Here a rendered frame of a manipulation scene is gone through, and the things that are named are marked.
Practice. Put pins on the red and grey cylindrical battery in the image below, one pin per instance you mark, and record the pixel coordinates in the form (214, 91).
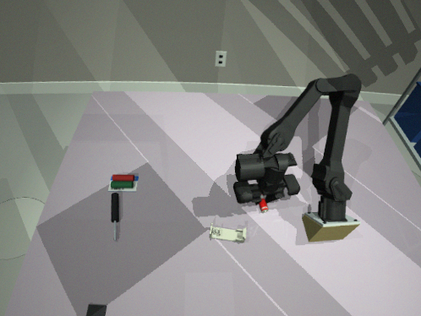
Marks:
(263, 205)

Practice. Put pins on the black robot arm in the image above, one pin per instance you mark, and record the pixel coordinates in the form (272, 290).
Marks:
(328, 176)

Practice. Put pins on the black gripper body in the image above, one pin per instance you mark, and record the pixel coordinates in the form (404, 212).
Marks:
(245, 194)

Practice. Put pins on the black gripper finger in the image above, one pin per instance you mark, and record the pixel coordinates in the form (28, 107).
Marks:
(274, 196)
(256, 201)

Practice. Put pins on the black-handled screwdriver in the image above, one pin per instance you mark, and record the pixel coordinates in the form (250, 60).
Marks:
(115, 212)

